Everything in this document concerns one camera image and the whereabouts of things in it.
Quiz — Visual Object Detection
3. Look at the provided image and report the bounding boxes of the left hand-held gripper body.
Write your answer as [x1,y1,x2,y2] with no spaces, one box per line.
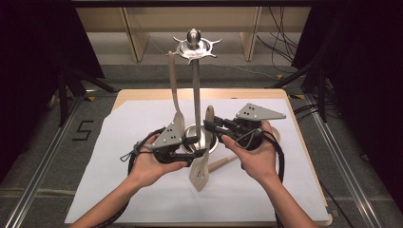
[151,123,191,165]

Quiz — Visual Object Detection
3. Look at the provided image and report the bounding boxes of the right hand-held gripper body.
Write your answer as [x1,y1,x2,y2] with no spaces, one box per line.
[226,103,287,150]

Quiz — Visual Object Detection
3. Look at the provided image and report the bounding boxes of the beige slotted spatula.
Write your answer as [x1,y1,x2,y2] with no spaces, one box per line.
[188,104,216,193]

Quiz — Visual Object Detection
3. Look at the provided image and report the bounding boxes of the beige perforated skimmer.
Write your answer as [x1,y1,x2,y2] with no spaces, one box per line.
[207,125,282,174]

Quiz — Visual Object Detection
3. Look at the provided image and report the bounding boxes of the steel utensil rack stand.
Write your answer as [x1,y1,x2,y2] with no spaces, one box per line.
[172,28,222,156]

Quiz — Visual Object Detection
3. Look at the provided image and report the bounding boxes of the beige solid spoon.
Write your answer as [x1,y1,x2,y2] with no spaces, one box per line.
[166,50,187,136]

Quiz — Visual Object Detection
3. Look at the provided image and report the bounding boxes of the person's left hand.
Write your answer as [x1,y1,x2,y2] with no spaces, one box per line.
[127,135,188,189]

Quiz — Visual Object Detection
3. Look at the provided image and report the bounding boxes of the person's right hand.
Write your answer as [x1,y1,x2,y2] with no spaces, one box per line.
[221,122,281,188]

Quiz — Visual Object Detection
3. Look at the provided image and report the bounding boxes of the wooden table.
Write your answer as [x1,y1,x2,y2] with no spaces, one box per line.
[65,88,334,227]

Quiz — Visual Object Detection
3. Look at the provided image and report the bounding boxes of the white cloth mat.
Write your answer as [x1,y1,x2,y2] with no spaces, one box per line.
[65,98,331,224]

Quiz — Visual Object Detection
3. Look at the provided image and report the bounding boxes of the black metal stand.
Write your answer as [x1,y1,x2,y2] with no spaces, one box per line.
[265,60,340,124]

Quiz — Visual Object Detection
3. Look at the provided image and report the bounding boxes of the wooden shelf unit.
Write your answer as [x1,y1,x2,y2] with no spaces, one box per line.
[74,7,312,64]

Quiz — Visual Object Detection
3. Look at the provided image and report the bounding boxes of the black tripod stand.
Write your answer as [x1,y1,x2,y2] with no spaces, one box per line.
[56,66,119,128]

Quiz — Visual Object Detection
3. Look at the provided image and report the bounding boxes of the black curtain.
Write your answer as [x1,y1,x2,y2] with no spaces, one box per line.
[290,0,403,204]
[0,0,105,185]

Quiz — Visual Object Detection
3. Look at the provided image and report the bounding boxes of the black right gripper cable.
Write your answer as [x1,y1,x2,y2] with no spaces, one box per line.
[236,126,350,228]

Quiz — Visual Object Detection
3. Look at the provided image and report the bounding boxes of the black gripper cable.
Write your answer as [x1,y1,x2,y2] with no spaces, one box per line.
[236,126,350,228]
[94,126,166,228]

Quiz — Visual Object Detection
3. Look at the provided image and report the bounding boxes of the black floor cables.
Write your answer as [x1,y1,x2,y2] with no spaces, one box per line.
[293,100,321,124]

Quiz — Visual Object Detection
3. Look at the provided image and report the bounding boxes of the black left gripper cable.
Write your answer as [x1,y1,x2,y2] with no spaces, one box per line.
[94,126,166,228]

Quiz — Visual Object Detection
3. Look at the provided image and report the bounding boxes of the bundle of black cables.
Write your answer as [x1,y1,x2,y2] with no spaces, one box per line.
[256,7,302,65]

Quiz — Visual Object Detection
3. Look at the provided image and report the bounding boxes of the aluminium rail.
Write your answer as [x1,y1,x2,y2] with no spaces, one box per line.
[3,89,90,228]
[304,94,385,228]

